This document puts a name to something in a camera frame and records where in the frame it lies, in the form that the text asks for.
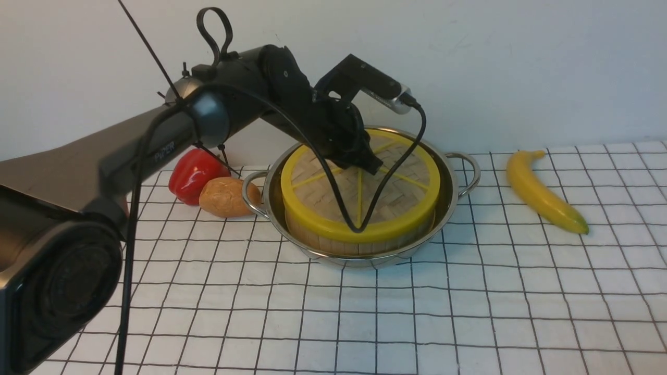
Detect red bell pepper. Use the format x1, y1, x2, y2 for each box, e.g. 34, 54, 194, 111
168, 148, 231, 206

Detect black left camera cable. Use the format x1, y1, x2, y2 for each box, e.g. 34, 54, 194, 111
115, 0, 427, 375

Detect white checkered tablecloth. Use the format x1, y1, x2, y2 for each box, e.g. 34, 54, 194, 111
31, 141, 667, 375

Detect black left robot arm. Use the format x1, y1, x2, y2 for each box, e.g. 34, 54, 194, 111
2, 45, 402, 374

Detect bamboo steamer basket yellow rim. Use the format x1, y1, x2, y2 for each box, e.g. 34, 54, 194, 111
284, 204, 441, 258

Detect yellow banana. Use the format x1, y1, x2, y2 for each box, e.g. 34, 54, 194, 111
505, 150, 590, 234

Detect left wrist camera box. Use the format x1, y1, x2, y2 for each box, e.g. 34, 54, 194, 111
315, 54, 418, 115

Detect brown potato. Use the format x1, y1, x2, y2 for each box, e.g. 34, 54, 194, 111
199, 177, 253, 218

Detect bamboo steamer lid yellow rim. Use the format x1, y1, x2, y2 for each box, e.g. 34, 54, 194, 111
281, 129, 441, 243

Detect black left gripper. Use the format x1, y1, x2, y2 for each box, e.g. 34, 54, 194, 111
297, 96, 384, 176

